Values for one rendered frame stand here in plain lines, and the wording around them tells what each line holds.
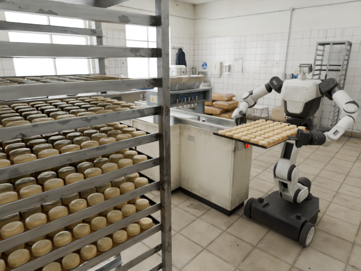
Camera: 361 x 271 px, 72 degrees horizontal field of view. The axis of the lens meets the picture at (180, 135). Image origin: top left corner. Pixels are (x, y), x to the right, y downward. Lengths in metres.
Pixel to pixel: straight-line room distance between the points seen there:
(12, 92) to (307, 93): 1.91
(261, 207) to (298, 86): 1.11
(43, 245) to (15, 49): 0.53
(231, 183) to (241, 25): 5.12
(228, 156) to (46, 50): 1.92
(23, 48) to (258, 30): 6.27
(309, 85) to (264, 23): 4.63
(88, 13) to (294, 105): 1.79
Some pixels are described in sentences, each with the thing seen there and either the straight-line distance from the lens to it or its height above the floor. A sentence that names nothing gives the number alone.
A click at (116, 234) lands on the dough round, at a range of 0.99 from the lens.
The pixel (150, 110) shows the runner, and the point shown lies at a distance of 0.81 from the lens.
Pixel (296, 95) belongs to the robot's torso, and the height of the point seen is 1.22.
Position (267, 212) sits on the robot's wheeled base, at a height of 0.18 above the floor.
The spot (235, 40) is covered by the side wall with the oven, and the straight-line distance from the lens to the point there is 6.98.
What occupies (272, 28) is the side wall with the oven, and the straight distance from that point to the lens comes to 6.57.
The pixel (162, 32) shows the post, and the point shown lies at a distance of 0.79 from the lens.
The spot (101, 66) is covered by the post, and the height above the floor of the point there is 1.45.
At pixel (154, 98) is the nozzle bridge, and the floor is 1.11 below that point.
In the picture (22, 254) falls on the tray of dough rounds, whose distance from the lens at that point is 0.87.
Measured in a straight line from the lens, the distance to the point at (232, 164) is 2.34.
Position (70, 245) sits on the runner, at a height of 0.97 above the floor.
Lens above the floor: 1.48
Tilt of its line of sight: 17 degrees down
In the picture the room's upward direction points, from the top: straight up
